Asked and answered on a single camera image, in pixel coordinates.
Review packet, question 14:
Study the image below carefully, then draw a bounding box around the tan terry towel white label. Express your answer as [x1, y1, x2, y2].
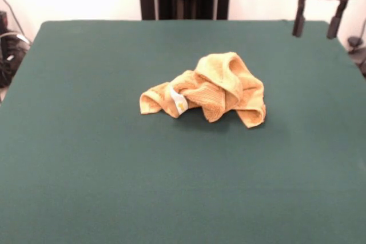
[139, 51, 266, 129]

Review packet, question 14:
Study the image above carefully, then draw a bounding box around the dark green table cloth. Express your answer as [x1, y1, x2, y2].
[0, 19, 366, 244]

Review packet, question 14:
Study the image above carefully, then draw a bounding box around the grey cable loop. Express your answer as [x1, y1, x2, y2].
[0, 0, 31, 47]

